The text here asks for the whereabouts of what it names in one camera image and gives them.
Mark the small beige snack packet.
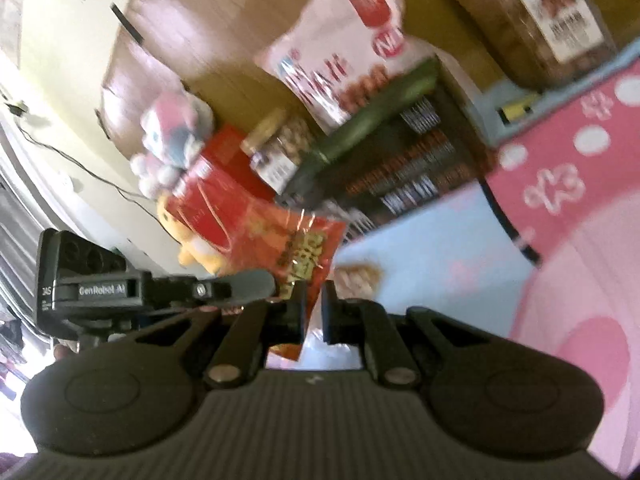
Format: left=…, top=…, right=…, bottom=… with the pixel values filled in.
left=333, top=260, right=386, bottom=307

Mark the black printed box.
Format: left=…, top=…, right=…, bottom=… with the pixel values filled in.
left=280, top=55, right=497, bottom=247

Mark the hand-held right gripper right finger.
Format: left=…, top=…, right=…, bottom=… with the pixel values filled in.
left=320, top=280, right=505, bottom=388

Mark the yellow plush toy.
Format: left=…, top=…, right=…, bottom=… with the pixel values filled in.
left=157, top=194, right=227, bottom=277

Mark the red gift box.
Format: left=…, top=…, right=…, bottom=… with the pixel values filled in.
left=167, top=124, right=268, bottom=257

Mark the black wall cable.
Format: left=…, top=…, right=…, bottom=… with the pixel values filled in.
left=0, top=87, right=168, bottom=223

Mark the wood grain wall board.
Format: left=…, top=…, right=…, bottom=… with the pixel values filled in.
left=97, top=0, right=431, bottom=161

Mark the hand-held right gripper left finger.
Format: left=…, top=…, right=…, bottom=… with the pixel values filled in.
left=134, top=280, right=308, bottom=389

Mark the pink white snack bag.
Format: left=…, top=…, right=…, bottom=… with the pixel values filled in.
left=254, top=0, right=410, bottom=133

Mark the tall clear pecan jar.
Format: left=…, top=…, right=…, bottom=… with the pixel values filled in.
left=420, top=0, right=620, bottom=92

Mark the black tape strip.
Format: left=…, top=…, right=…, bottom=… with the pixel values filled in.
left=110, top=3, right=144, bottom=44

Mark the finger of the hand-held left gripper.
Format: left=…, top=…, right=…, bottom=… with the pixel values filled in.
left=150, top=269, right=277, bottom=313

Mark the small clear nut jar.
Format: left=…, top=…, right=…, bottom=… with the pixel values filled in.
left=240, top=109, right=315, bottom=195

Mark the printed cartoon pig blanket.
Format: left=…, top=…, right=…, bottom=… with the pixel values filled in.
left=265, top=35, right=640, bottom=480

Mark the pink blue plush toy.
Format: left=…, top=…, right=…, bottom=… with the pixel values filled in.
left=130, top=90, right=217, bottom=199

